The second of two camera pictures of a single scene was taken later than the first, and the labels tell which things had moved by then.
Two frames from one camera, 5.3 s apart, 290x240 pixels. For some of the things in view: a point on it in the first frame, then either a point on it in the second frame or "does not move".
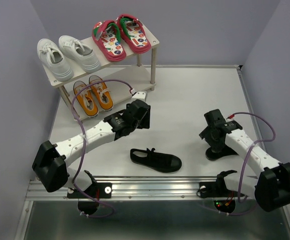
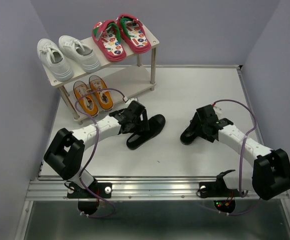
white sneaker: (80, 53) does not move
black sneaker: (160, 161) → (156, 123)
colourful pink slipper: (108, 35) does not move
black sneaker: (214, 153) → (192, 131)
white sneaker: (53, 57) does not move
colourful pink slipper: (133, 34) does not move
